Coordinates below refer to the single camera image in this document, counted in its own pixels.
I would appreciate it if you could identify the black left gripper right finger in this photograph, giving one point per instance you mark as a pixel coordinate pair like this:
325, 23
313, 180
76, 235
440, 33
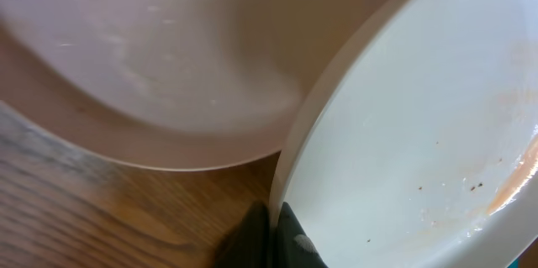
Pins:
292, 248

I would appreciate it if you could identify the white plate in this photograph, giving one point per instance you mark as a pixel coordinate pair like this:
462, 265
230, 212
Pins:
183, 85
417, 146

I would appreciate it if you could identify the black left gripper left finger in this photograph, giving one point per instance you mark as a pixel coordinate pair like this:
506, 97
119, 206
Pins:
245, 246

